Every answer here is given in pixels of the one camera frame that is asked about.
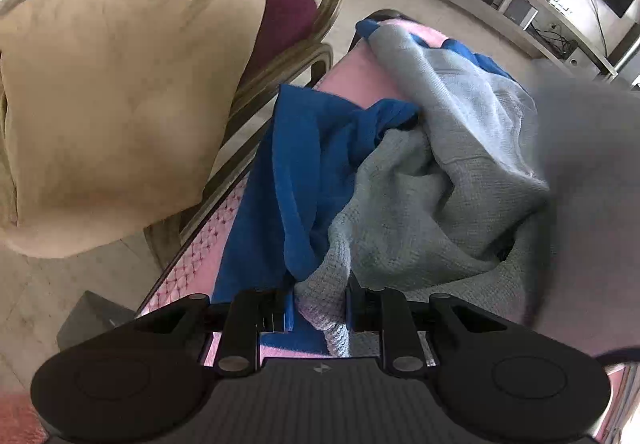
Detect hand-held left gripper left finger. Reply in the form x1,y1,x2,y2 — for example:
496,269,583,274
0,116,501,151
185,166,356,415
150,289,294,379

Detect grey speaker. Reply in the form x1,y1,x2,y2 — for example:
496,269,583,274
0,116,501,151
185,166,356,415
501,0,539,30

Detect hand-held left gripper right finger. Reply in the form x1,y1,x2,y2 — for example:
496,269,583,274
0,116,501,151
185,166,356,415
345,273,493,375

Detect beige cloth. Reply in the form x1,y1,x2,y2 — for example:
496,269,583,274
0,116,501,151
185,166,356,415
0,0,268,259

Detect blue cloth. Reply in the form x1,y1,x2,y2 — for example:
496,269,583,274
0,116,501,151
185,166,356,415
212,18,515,356

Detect pink blanket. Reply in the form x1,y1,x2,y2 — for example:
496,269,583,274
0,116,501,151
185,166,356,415
134,9,640,444

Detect grey knitted cloth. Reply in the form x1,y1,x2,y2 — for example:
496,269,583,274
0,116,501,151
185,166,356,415
294,18,640,359

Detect black cables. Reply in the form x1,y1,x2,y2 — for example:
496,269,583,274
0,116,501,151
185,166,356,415
530,19,581,60

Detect maroon gold-framed chair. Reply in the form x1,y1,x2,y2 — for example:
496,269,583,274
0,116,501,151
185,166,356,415
142,0,382,275

